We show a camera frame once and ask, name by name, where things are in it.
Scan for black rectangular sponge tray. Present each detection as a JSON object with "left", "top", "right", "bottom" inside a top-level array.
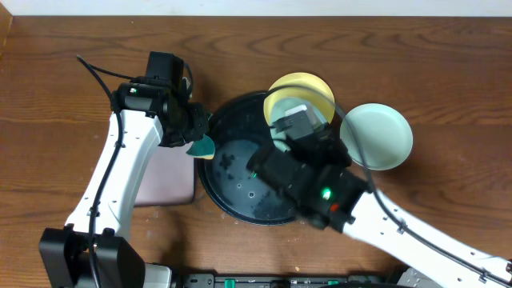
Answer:
[{"left": 135, "top": 143, "right": 195, "bottom": 207}]

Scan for left black cable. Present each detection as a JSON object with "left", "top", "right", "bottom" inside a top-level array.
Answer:
[{"left": 75, "top": 54, "right": 195, "bottom": 288}]

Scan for green yellow sponge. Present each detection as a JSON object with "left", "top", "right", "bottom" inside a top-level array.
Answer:
[{"left": 186, "top": 134, "right": 215, "bottom": 160}]

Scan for yellow plate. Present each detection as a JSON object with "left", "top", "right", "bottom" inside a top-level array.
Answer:
[{"left": 263, "top": 72, "right": 335, "bottom": 124}]

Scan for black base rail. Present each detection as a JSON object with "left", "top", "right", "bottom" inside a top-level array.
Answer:
[{"left": 170, "top": 274, "right": 397, "bottom": 288}]

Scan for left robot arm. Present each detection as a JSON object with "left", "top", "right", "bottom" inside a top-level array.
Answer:
[{"left": 39, "top": 77, "right": 214, "bottom": 287}]

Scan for right black cable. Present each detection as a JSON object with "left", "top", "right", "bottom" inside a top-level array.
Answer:
[{"left": 266, "top": 83, "right": 512, "bottom": 287}]

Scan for light green plate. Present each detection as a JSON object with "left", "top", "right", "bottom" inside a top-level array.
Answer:
[
  {"left": 340, "top": 103, "right": 414, "bottom": 170},
  {"left": 267, "top": 97, "right": 334, "bottom": 152}
]

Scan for light green plate front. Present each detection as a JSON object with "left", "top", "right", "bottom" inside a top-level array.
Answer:
[{"left": 267, "top": 97, "right": 334, "bottom": 152}]

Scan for black cable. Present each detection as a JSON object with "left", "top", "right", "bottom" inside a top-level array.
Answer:
[
  {"left": 266, "top": 83, "right": 512, "bottom": 287},
  {"left": 75, "top": 54, "right": 195, "bottom": 288}
]

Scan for round black tray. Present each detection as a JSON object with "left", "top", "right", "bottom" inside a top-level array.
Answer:
[{"left": 196, "top": 91, "right": 296, "bottom": 226}]

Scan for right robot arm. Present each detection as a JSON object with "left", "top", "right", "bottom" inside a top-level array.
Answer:
[{"left": 247, "top": 132, "right": 511, "bottom": 287}]

